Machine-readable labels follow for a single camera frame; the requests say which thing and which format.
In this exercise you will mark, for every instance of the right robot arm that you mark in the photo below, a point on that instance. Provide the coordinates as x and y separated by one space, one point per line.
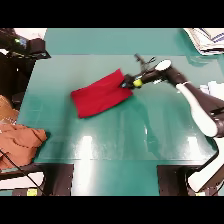
200 111

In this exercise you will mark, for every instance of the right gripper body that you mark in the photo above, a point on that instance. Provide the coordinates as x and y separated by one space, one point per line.
130 81

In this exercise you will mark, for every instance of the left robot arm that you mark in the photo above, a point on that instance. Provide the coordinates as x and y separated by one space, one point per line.
20 181

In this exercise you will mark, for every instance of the orange garment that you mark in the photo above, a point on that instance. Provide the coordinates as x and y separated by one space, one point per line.
20 141

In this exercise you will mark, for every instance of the red T-shirt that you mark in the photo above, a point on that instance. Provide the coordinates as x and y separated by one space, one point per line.
100 96

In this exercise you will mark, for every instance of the white striped shirt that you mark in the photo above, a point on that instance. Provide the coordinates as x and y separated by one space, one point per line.
208 41

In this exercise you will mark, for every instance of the white garment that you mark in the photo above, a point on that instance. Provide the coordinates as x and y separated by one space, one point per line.
213 89

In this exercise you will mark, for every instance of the brown checked garment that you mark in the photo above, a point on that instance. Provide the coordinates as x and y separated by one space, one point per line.
6 111

